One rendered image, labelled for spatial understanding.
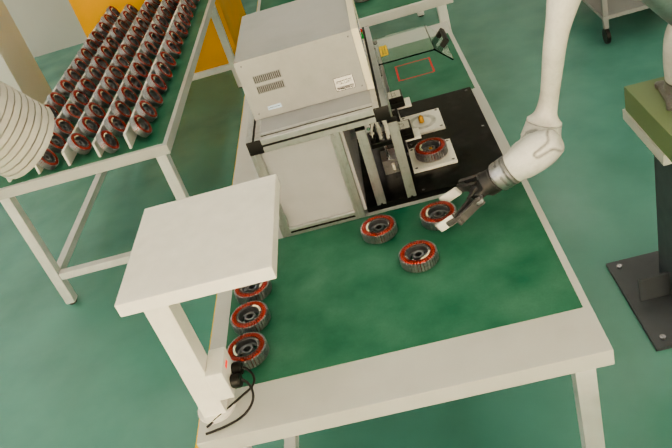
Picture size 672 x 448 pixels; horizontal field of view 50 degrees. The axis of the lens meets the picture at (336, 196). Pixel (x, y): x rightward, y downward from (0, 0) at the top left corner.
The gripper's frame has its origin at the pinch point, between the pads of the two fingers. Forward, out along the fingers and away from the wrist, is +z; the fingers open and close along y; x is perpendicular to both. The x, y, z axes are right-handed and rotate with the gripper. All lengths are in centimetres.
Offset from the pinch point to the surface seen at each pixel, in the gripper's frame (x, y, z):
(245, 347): -25, 51, 44
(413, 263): -4.0, 23.3, 5.3
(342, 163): -30.1, -6.1, 14.9
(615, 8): 90, -269, -36
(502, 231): 11.0, 8.6, -13.8
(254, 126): -56, -10, 29
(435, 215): -1.2, 1.0, 1.8
